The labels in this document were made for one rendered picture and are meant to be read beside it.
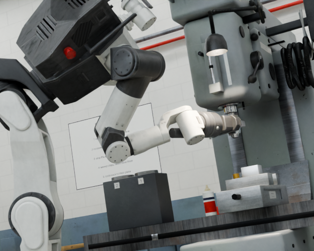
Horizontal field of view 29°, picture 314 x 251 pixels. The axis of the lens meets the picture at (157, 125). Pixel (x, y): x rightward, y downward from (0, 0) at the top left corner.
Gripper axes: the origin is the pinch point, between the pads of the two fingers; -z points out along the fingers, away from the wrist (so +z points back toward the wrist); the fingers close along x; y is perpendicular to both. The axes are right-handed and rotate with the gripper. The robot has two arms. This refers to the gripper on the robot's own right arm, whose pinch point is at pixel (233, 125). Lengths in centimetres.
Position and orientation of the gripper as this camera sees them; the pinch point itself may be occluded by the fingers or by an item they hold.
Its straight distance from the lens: 214.2
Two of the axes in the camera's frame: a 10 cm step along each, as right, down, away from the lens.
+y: 1.4, 9.7, -1.8
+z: -7.3, -0.2, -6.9
